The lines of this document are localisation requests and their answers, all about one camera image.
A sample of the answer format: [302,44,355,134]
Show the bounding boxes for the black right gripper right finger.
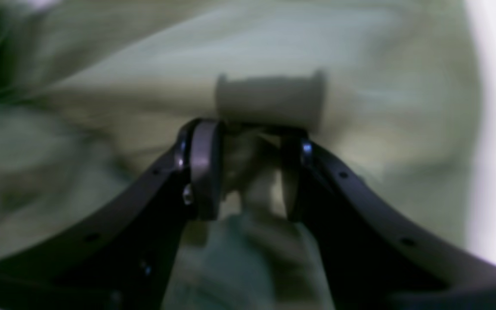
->
[281,129,496,310]

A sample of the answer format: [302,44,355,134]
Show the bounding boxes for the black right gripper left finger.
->
[0,118,224,310]

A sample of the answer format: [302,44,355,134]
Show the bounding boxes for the green t-shirt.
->
[0,0,481,310]

